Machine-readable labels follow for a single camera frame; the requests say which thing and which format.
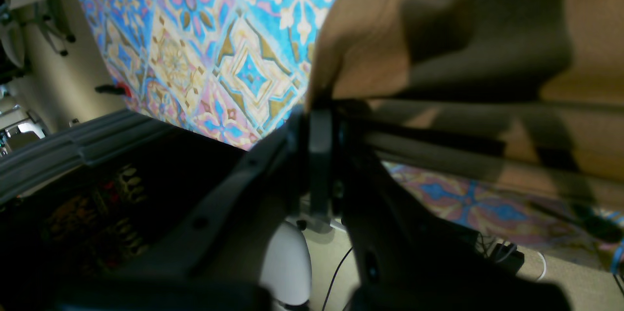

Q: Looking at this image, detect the brown t-shirt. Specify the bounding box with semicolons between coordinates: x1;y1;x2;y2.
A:
306;0;623;210

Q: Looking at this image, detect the patterned tablecloth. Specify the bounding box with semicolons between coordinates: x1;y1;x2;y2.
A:
80;0;623;273

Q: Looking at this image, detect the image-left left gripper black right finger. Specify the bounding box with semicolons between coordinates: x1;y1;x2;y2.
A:
334;101;570;311

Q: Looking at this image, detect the black orange clamp bottom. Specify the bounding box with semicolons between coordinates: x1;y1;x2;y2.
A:
94;82;132;97

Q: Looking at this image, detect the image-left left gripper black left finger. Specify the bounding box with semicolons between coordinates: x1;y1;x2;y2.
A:
58;108;336;311

